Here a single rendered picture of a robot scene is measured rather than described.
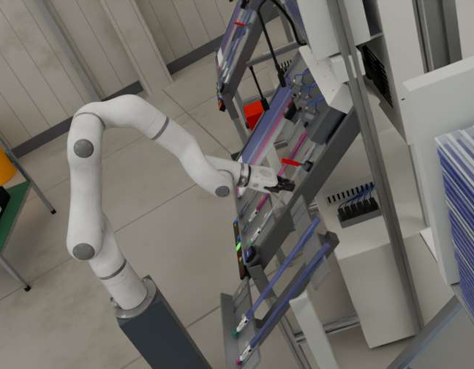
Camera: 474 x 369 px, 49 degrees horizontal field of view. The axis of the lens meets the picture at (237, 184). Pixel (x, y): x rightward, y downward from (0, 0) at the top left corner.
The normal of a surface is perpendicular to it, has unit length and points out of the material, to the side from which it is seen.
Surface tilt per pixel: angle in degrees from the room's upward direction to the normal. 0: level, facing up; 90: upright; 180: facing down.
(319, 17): 90
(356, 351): 0
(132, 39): 90
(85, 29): 90
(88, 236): 70
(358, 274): 90
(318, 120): 43
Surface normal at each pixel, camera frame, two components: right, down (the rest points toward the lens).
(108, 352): -0.35, -0.76
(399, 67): 0.09, 0.56
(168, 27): 0.40, 0.41
